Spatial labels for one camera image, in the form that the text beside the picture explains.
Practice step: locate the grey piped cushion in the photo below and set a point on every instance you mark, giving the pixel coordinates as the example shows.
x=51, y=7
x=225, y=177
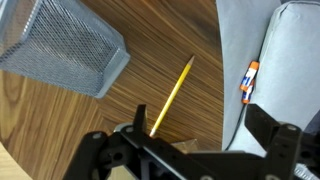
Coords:
x=290, y=66

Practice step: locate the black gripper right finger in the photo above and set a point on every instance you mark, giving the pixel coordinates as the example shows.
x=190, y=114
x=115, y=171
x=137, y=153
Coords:
x=261, y=128

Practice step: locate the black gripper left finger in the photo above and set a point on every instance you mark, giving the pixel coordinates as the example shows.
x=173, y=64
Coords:
x=140, y=121

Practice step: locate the grey flat cushion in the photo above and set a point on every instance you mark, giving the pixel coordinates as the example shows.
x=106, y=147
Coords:
x=240, y=40

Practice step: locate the yellow pencil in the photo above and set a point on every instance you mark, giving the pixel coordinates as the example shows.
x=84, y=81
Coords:
x=173, y=93

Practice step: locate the orange blue white marker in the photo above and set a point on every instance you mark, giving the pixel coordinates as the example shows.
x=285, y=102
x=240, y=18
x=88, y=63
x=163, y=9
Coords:
x=248, y=94
x=250, y=75

